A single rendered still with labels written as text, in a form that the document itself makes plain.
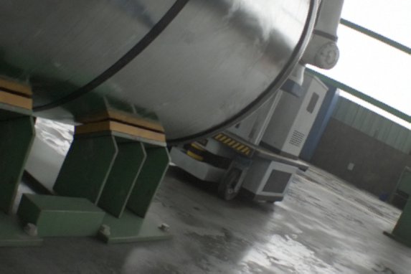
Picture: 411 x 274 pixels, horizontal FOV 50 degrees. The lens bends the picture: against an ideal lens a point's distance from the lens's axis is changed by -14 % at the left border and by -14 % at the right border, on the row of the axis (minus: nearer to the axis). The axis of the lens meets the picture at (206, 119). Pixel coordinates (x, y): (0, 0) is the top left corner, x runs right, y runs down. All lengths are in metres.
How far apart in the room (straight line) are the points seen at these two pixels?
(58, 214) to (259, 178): 1.73
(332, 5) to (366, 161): 9.03
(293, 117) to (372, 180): 8.53
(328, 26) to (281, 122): 0.74
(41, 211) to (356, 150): 10.63
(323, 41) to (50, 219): 1.79
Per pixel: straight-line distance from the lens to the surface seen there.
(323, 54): 2.51
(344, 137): 11.56
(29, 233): 1.10
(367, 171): 11.41
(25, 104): 1.10
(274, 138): 2.97
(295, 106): 2.95
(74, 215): 1.21
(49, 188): 1.48
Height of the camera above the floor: 0.48
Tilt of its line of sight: 3 degrees down
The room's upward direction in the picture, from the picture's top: 25 degrees clockwise
